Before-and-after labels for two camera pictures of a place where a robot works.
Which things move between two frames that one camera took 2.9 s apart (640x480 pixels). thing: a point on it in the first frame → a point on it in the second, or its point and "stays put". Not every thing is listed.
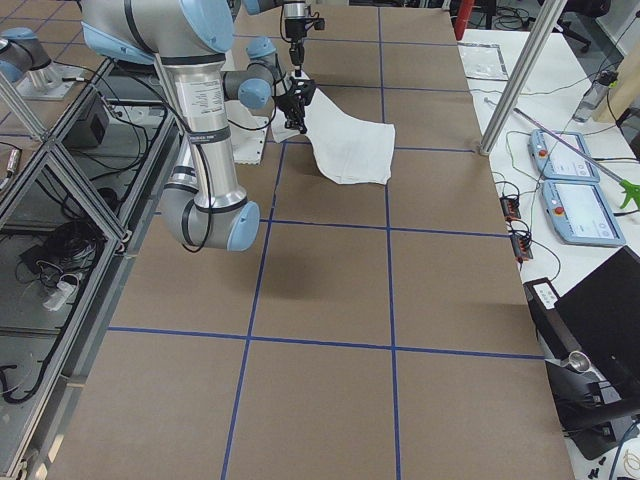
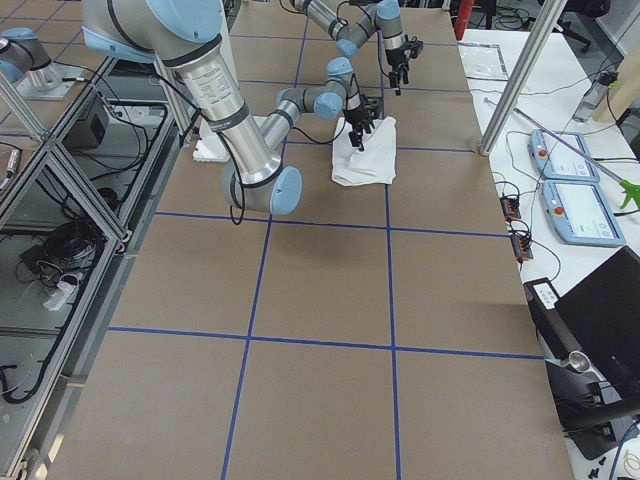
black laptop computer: x=601 y=315 stays put
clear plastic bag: x=482 y=60 stays put
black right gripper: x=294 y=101 → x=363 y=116
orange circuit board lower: x=521 y=247 stays put
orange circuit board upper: x=510 y=207 stays put
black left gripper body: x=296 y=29 → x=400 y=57
